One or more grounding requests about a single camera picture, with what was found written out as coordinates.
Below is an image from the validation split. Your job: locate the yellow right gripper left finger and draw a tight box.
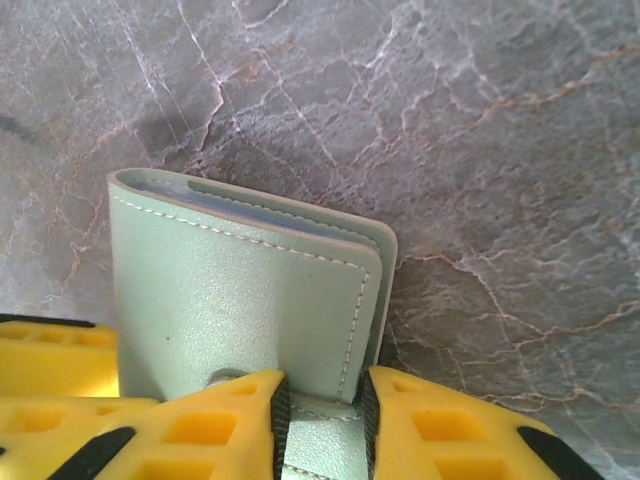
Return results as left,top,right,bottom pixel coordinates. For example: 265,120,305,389
52,369,291,480

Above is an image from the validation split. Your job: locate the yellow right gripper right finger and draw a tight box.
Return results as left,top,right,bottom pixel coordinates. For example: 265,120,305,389
359,364,609,480

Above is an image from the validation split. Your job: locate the clear plastic tray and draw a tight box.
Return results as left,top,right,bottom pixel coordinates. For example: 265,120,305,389
107,168,400,480

